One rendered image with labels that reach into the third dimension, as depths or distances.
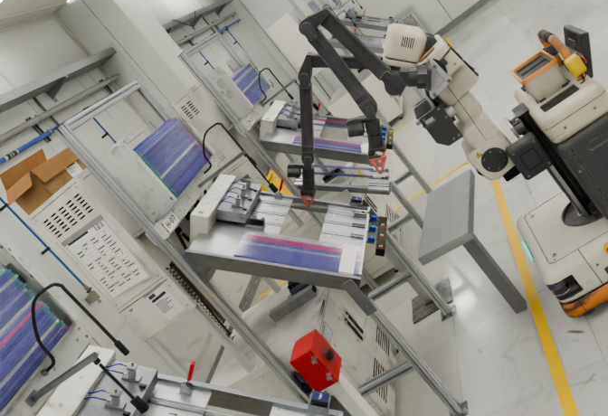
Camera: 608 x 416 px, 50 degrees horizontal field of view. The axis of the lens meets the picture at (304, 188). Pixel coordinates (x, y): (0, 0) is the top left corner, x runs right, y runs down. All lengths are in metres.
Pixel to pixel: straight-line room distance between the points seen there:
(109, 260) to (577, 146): 1.88
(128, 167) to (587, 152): 1.77
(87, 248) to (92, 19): 3.69
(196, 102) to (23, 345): 2.41
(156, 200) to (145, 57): 3.49
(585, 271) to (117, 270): 1.87
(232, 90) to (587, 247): 2.26
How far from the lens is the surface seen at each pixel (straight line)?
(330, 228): 2.97
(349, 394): 2.39
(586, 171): 2.65
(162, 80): 6.11
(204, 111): 4.01
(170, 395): 1.98
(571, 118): 2.57
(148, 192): 2.74
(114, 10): 6.15
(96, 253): 2.83
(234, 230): 2.88
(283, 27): 7.43
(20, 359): 1.86
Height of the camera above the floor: 1.66
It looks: 12 degrees down
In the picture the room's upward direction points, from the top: 40 degrees counter-clockwise
